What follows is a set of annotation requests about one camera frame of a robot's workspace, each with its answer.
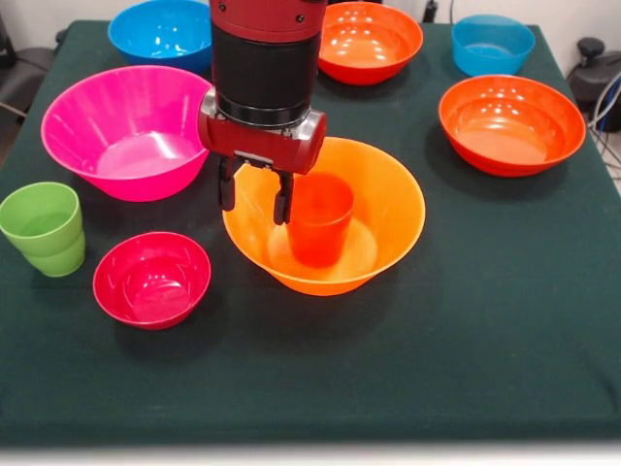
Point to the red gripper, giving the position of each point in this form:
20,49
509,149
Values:
262,145

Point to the red-orange plastic cup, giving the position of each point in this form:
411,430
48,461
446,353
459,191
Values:
317,228

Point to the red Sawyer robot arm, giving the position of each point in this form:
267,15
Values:
264,68

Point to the large orange bowl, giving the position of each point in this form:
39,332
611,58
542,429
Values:
388,213

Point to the large pink bowl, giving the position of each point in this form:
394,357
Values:
131,145

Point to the small crimson bowl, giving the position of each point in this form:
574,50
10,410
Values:
150,286

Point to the large blue bowl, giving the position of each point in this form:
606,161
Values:
145,53

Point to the red-orange plastic bowl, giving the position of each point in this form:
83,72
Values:
369,48
509,136

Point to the green plastic cup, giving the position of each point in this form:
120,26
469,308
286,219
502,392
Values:
48,242

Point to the dark green tablecloth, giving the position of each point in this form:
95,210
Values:
485,291

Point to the small black device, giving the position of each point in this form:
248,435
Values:
430,10

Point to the small translucent blue bowl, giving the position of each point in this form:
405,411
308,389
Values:
485,58

